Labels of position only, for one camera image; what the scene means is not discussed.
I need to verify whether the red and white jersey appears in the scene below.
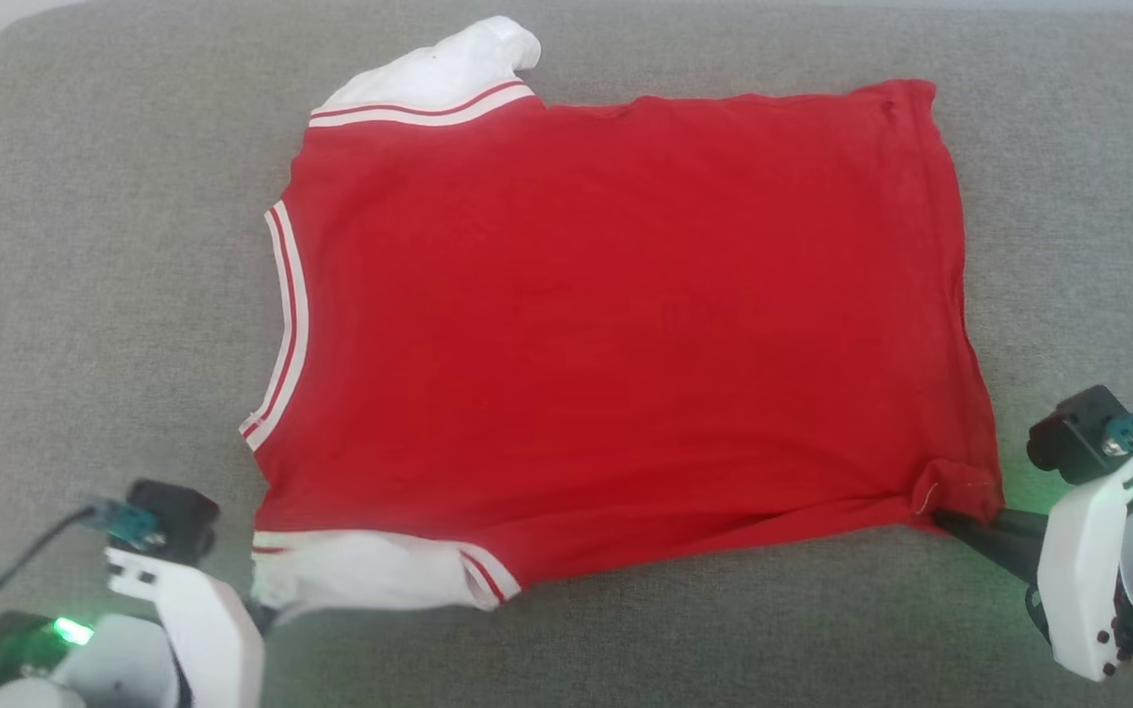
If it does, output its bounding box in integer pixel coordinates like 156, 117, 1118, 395
239, 16, 1006, 614

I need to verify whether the grey fabric sofa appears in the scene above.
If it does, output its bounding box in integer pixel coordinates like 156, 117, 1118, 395
0, 0, 1133, 708

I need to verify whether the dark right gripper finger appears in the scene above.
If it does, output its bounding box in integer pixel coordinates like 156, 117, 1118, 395
931, 507, 1050, 553
954, 530, 1044, 584

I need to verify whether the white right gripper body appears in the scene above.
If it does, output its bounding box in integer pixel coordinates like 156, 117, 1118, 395
1036, 443, 1133, 682

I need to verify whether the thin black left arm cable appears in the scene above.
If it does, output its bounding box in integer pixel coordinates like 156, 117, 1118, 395
0, 505, 101, 604

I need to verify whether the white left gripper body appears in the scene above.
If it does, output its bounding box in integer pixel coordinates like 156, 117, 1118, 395
104, 546, 267, 708

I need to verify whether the teal left camera connector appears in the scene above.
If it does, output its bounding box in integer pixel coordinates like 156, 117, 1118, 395
85, 499, 160, 549

